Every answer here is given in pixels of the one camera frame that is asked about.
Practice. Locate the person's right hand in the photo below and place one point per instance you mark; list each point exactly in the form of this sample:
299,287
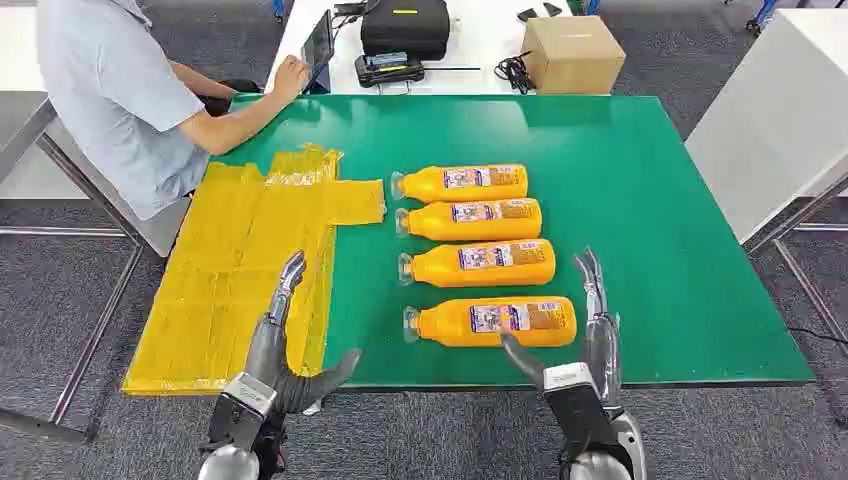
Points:
290,78

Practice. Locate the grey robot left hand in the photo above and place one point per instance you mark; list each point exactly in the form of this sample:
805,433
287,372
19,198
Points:
268,351

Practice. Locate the black tablet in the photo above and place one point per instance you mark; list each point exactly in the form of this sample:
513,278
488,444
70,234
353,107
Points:
318,50

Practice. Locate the brown cardboard box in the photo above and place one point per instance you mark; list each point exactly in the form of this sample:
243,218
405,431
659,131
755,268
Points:
573,56

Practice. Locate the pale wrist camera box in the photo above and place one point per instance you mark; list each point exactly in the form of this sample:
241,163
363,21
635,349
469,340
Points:
250,392
566,376

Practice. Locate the white bench with metal frame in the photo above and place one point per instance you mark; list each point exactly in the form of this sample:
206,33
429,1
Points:
159,232

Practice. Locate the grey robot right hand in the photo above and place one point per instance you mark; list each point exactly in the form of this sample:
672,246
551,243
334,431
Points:
601,358

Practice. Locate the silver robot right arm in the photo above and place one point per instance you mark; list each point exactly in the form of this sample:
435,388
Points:
583,424

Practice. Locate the black handheld controller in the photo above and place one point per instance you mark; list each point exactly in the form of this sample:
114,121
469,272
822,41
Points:
387,69

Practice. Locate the orange drink bottle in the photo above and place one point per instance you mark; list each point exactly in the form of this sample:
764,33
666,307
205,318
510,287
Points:
444,324
430,225
437,268
424,185

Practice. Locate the green table mat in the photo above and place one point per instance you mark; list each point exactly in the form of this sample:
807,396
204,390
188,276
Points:
662,232

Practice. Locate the grey side table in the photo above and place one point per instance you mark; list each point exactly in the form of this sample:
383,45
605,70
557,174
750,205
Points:
20,99

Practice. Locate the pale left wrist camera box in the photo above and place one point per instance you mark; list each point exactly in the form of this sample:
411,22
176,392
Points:
250,392

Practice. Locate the pale grey table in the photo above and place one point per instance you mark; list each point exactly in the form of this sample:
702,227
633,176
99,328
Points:
775,112

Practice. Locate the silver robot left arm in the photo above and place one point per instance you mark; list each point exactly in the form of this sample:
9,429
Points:
228,457

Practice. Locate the yellow plastic sheet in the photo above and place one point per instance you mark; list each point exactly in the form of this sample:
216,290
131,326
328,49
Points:
218,265

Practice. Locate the black carry case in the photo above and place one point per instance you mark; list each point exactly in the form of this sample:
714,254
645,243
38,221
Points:
404,26

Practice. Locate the white table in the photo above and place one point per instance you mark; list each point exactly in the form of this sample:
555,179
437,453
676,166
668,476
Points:
477,46

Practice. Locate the person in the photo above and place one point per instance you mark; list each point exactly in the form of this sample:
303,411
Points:
112,99

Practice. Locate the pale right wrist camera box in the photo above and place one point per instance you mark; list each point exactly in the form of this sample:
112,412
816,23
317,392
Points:
566,376

